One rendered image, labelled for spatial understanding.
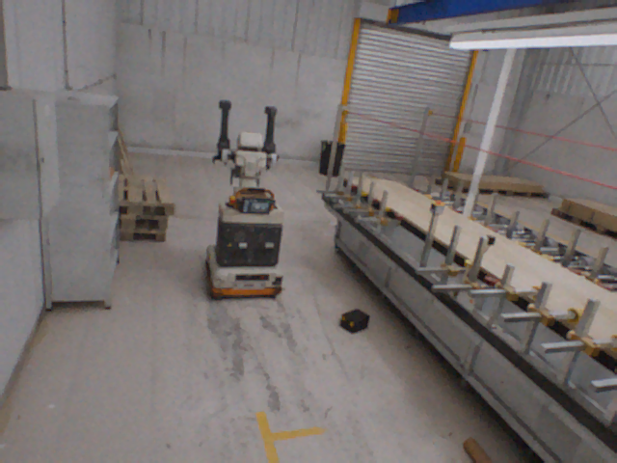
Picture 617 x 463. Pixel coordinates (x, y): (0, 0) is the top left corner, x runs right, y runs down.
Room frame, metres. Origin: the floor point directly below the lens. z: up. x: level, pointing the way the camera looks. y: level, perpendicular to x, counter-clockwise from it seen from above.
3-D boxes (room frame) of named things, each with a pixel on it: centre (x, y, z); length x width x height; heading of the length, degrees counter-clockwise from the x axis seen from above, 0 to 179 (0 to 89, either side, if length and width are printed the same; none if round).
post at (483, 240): (2.51, -1.05, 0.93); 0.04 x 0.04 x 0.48; 21
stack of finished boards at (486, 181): (10.46, -4.20, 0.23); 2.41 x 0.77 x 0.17; 112
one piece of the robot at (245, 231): (3.64, 0.53, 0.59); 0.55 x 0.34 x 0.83; 110
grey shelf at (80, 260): (3.30, 1.82, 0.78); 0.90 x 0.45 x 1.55; 21
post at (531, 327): (2.04, -1.23, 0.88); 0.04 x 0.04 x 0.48; 21
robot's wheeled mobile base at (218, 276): (3.73, 0.57, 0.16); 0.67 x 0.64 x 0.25; 20
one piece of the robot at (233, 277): (3.43, 0.43, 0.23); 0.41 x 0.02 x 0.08; 110
